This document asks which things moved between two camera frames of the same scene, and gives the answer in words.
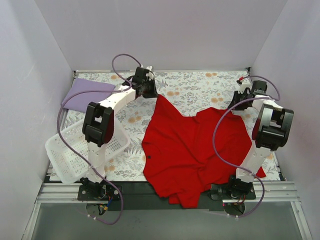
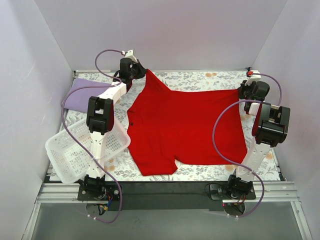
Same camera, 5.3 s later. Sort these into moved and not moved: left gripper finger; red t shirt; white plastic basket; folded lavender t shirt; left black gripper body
Moved: left gripper finger; red t shirt; left black gripper body
Not moved: white plastic basket; folded lavender t shirt
